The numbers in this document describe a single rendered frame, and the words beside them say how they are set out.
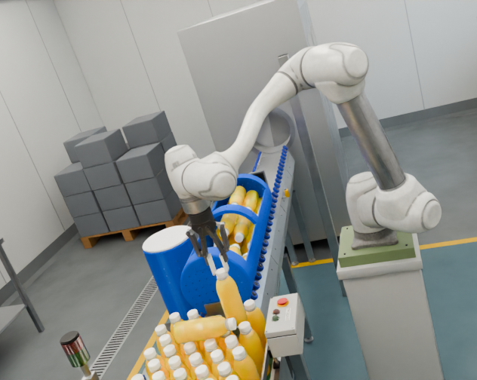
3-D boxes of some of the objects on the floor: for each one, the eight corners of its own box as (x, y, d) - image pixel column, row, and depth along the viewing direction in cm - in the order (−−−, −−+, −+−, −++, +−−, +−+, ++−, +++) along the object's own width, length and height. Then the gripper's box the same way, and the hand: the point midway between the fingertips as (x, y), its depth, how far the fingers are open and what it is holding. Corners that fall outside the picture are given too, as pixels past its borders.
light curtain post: (351, 290, 361) (287, 53, 305) (351, 295, 356) (287, 54, 300) (342, 292, 363) (278, 56, 307) (343, 296, 358) (277, 57, 301)
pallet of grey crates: (198, 201, 629) (165, 109, 590) (176, 232, 558) (137, 130, 519) (115, 218, 667) (78, 133, 628) (84, 249, 596) (41, 154, 557)
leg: (315, 258, 417) (296, 189, 396) (315, 262, 412) (295, 192, 391) (309, 259, 418) (288, 191, 398) (308, 263, 413) (288, 194, 392)
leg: (313, 336, 328) (287, 252, 307) (313, 342, 322) (287, 257, 302) (304, 338, 329) (278, 254, 308) (304, 343, 324) (278, 258, 303)
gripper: (225, 198, 163) (246, 262, 171) (177, 209, 168) (200, 270, 175) (220, 208, 157) (243, 274, 164) (170, 219, 161) (195, 282, 169)
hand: (218, 263), depth 169 cm, fingers closed on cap, 4 cm apart
